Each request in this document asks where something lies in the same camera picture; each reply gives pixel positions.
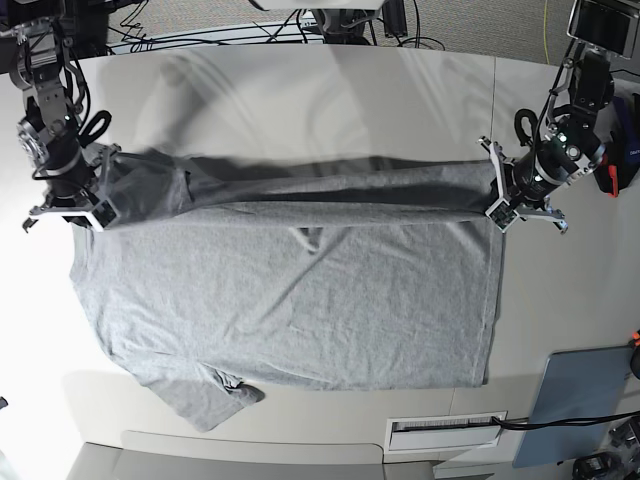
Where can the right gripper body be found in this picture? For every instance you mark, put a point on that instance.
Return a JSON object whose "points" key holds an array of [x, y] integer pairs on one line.
{"points": [[69, 172]]}

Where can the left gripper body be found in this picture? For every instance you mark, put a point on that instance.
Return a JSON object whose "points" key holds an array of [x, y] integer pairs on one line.
{"points": [[543, 170]]}

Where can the grey T-shirt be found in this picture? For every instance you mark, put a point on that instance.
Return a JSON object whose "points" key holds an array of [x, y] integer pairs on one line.
{"points": [[376, 280]]}

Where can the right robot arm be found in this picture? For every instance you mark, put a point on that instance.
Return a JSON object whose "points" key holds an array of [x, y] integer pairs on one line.
{"points": [[57, 132]]}

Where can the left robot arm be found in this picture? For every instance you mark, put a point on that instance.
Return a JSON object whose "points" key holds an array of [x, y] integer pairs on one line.
{"points": [[584, 85]]}

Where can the black red hand tool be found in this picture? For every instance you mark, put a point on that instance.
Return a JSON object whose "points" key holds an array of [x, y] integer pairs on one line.
{"points": [[618, 169]]}

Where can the blue clamp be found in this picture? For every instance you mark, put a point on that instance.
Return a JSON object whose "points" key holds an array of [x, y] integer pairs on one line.
{"points": [[627, 142]]}

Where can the blue grey board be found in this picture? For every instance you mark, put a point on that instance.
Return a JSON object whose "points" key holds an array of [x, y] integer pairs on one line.
{"points": [[575, 384]]}

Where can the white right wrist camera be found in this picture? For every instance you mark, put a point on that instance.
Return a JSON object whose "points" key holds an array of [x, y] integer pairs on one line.
{"points": [[102, 215]]}

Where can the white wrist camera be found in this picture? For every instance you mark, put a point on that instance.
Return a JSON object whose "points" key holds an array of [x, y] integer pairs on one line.
{"points": [[502, 214], [102, 215]]}

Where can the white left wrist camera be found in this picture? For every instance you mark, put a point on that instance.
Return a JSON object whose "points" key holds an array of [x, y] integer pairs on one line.
{"points": [[502, 214]]}

